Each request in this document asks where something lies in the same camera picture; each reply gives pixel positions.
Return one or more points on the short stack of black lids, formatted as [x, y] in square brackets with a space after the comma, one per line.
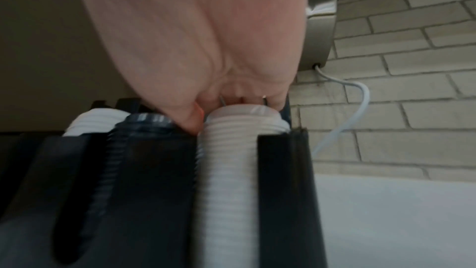
[108, 172]

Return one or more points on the person's right hand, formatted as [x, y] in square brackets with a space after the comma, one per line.
[193, 34]

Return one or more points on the black cup and lid organizer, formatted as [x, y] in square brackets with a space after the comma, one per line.
[148, 202]

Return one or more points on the steel wall dispenser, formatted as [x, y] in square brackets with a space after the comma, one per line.
[320, 25]

